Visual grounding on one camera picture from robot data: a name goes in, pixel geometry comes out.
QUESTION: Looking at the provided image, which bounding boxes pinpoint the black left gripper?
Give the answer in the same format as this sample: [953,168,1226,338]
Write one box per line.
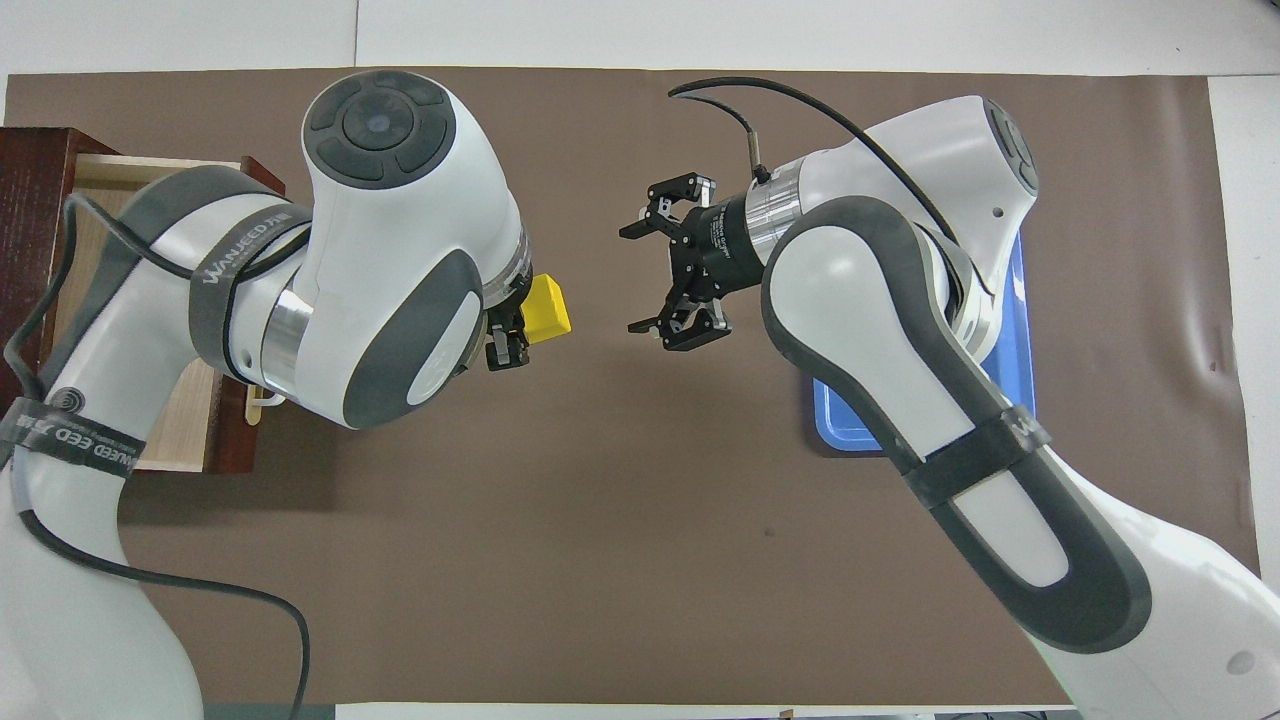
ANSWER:
[487,272,533,373]

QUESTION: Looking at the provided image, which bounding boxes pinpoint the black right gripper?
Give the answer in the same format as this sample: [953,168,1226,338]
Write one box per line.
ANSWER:
[618,172,771,353]

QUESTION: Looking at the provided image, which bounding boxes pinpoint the yellow cube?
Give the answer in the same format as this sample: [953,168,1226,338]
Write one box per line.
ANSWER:
[522,273,573,348]

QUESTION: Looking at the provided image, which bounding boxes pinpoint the brown table mat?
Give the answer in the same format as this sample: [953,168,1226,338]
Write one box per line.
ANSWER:
[0,67,1263,706]

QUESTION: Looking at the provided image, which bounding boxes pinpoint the blue plastic tray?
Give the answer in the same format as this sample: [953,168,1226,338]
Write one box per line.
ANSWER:
[812,230,1037,453]

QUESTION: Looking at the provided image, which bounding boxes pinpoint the dark wooden cabinet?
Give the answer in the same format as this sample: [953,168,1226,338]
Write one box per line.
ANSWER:
[0,127,286,476]

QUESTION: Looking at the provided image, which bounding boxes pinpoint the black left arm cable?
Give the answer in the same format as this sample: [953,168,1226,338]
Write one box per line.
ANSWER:
[0,195,313,720]

